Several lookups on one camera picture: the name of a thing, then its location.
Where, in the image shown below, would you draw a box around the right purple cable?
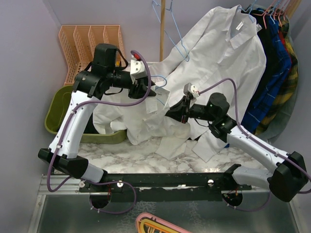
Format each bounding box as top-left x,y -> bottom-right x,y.
198,77 -> 311,212

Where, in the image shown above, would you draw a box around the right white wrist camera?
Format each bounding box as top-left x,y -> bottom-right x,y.
183,83 -> 200,100

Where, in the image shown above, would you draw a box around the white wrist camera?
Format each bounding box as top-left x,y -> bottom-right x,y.
130,54 -> 147,81
183,83 -> 200,100

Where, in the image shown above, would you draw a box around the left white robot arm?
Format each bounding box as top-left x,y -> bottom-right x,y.
38,43 -> 155,192

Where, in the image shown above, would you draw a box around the orange hangers on rack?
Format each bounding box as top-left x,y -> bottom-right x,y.
253,0 -> 301,28

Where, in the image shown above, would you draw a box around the green plastic basket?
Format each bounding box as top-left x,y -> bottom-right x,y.
45,85 -> 126,144

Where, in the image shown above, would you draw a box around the white shirt being hung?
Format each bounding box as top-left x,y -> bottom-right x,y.
93,88 -> 190,160

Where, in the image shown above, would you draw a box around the black garment in basket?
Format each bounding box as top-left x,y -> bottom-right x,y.
84,115 -> 99,134

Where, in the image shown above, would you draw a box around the black hanging garment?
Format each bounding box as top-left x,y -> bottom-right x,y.
250,10 -> 279,106

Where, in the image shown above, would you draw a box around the blue hanger holding shirt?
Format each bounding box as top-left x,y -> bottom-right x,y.
238,0 -> 257,23

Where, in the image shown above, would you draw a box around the pink plastic hanger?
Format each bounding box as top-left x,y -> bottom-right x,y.
136,213 -> 189,233

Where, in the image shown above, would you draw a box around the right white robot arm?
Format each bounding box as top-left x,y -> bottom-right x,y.
166,93 -> 309,202

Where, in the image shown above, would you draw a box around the wooden pole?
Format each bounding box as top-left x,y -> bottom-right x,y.
159,0 -> 166,61

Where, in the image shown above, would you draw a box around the light blue wire hanger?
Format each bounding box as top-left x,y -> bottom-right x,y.
151,75 -> 167,89

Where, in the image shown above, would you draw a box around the purple cable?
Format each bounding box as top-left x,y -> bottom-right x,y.
46,50 -> 153,216
198,77 -> 311,212

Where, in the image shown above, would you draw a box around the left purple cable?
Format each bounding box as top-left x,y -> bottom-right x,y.
46,50 -> 153,216

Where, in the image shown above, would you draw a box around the yellow plaid hanging shirt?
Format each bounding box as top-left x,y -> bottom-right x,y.
253,18 -> 298,135

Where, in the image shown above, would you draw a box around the orange file organizer rack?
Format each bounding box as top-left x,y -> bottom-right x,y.
58,25 -> 125,85

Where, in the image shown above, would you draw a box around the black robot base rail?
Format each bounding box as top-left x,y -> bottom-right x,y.
79,170 -> 251,202

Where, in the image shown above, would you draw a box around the hanging white shirt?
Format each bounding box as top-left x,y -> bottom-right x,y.
145,4 -> 267,163

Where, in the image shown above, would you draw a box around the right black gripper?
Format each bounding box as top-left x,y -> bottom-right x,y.
163,96 -> 216,124

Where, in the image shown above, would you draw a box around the blue plaid hanging shirt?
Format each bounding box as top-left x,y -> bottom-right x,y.
242,17 -> 292,132

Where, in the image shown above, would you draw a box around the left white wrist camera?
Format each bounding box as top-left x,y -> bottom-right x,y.
130,54 -> 147,81

